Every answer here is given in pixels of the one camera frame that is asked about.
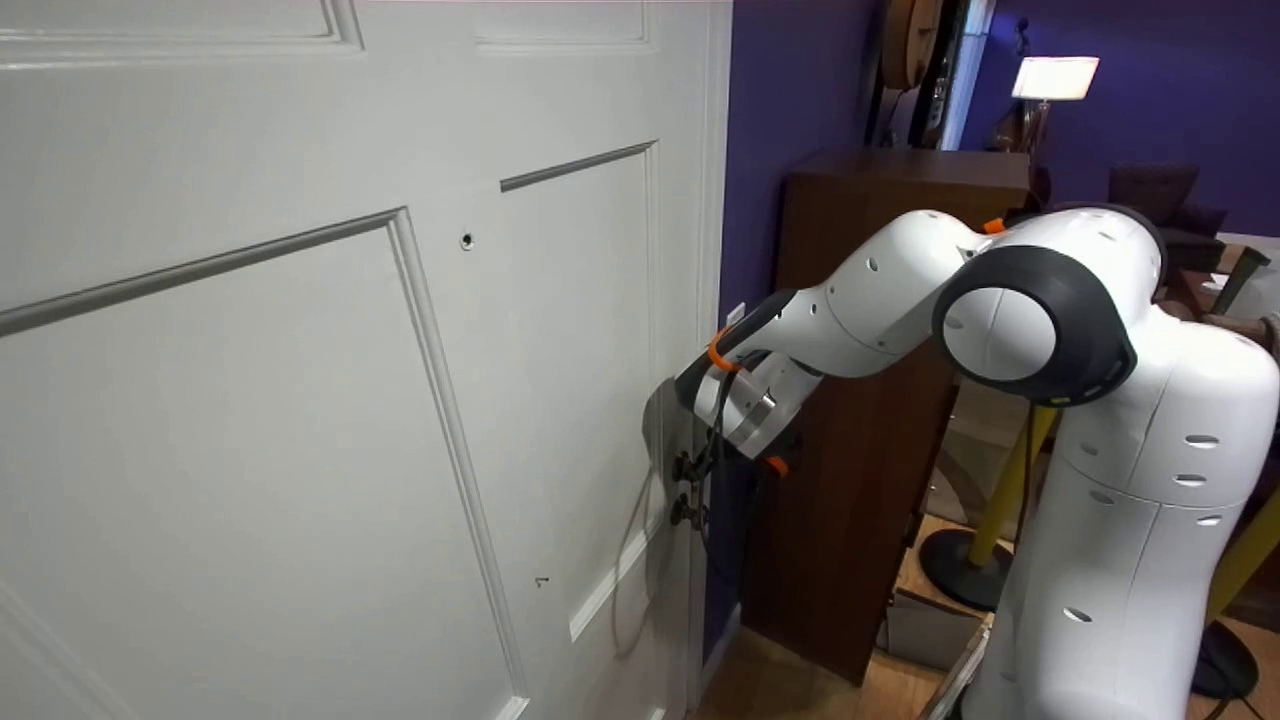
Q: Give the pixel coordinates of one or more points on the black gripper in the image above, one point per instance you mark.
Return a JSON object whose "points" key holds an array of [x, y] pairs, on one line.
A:
{"points": [[692, 464]]}

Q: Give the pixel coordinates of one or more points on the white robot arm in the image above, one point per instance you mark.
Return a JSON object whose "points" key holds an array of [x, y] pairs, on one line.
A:
{"points": [[1145, 464]]}

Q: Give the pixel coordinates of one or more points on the white panel door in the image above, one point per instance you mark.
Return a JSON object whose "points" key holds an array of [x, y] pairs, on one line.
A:
{"points": [[265, 464]]}

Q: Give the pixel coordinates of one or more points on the brown wooden cabinet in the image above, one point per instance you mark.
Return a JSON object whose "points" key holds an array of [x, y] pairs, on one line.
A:
{"points": [[852, 562]]}

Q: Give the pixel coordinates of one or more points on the yellow stanchion post black base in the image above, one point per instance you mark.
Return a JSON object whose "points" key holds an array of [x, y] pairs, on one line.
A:
{"points": [[1242, 575], [1004, 494]]}

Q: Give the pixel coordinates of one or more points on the white door frame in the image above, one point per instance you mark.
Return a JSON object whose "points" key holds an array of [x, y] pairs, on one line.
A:
{"points": [[717, 133]]}

